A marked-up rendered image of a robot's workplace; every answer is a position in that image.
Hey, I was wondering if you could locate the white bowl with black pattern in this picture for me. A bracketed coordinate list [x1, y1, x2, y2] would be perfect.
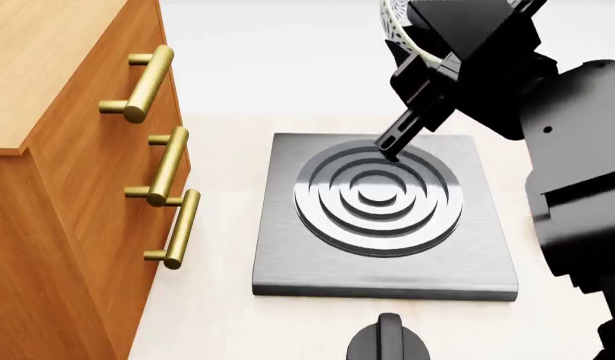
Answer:
[379, 0, 446, 63]

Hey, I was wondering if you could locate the grey stove plate with coil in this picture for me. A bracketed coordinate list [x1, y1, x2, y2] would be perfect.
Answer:
[251, 132, 519, 303]

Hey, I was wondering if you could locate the black stove knob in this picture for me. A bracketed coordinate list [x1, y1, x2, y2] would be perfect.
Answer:
[345, 312, 432, 360]

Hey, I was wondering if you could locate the long brass drawer handle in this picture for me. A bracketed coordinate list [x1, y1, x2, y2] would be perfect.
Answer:
[124, 126, 190, 208]
[143, 189, 202, 270]
[98, 44, 175, 125]

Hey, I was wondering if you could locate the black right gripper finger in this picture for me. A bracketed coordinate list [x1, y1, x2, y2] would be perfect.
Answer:
[374, 51, 461, 163]

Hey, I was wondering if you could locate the wooden drawer cabinet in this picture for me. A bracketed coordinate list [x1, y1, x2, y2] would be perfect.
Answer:
[0, 0, 193, 360]

